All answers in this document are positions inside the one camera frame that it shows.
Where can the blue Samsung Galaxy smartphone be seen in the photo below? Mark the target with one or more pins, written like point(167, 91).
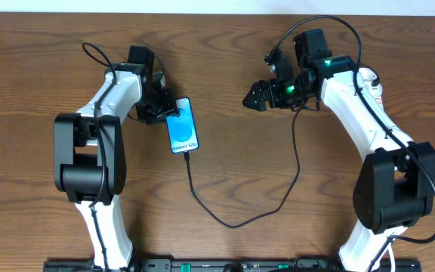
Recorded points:
point(182, 131)

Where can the white power strip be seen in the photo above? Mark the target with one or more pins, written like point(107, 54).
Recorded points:
point(373, 84)

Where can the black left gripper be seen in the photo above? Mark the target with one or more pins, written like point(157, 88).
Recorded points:
point(157, 109)

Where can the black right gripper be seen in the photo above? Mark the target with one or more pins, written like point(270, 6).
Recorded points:
point(271, 93)

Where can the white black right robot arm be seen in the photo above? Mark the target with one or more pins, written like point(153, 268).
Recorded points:
point(396, 184)

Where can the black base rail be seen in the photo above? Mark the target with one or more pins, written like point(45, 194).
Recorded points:
point(165, 265)

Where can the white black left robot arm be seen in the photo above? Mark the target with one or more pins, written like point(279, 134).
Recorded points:
point(89, 153)

